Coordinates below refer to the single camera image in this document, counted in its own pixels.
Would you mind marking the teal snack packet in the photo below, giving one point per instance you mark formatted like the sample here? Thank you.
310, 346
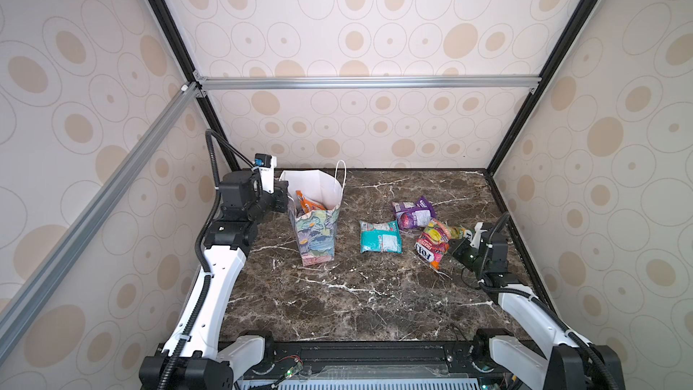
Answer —
380, 237

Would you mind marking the orange Fox's snack packet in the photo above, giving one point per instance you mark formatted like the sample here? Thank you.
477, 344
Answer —
308, 205

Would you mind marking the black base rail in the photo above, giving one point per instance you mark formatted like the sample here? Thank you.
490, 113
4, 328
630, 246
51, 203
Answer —
451, 356

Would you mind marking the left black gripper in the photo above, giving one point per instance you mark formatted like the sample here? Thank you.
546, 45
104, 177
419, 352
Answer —
281, 188

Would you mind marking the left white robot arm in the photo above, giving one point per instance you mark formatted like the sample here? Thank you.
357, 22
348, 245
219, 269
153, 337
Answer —
211, 287

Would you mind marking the pink Fox's candy packet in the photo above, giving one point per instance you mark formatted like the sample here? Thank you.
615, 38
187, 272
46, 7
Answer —
433, 243

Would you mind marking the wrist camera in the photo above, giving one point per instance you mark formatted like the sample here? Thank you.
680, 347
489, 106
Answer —
479, 229
265, 165

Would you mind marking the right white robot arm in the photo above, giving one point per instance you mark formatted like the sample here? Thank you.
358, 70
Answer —
536, 325

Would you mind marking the aluminium rail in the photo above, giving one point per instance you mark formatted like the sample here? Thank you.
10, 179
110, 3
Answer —
39, 288
369, 83

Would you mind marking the back aluminium rail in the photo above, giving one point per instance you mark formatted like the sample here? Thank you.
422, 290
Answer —
369, 83

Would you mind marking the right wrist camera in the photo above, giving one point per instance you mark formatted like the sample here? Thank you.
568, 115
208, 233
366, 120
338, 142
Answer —
479, 229

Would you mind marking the white patterned paper bag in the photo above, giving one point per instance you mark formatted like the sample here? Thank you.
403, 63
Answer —
316, 232

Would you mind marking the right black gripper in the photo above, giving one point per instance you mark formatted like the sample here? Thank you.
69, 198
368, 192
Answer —
466, 249

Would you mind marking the yellow green snack packet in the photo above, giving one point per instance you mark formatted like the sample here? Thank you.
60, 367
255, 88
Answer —
461, 232

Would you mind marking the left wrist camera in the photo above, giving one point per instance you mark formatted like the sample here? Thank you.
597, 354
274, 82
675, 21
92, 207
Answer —
265, 165

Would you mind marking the left aluminium rail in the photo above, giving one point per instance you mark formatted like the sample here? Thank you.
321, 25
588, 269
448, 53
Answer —
39, 288

